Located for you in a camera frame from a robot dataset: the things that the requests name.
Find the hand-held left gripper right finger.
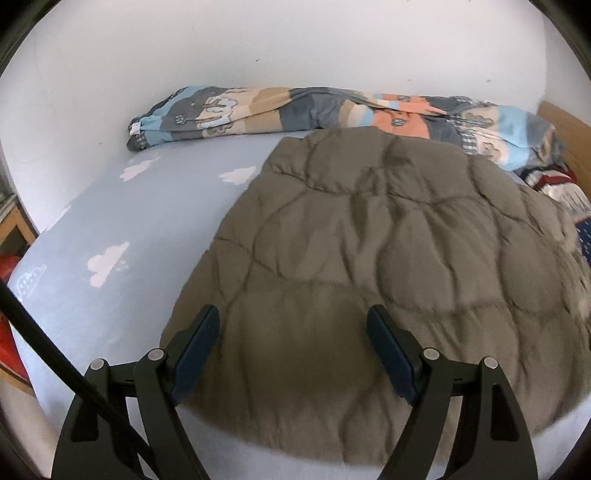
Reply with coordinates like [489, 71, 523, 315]
[367, 305, 539, 480]

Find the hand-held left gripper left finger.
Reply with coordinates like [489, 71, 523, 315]
[51, 305, 221, 480]

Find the olive quilted hooded jacket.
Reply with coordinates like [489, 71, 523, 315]
[159, 127, 591, 467]

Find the bed with cloud-print blue sheet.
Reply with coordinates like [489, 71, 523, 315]
[7, 131, 591, 480]

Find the large red plastic bag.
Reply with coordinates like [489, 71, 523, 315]
[0, 318, 29, 384]

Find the wooden bedside shelf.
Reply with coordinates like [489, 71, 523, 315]
[0, 194, 38, 398]

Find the rolled patchwork cartoon quilt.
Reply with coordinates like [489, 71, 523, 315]
[127, 85, 566, 172]

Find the star and stripe print pillow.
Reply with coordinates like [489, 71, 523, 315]
[515, 166, 591, 268]

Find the wooden headboard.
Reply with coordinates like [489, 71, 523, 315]
[538, 102, 591, 181]

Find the black cable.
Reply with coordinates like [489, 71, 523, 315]
[0, 279, 158, 480]

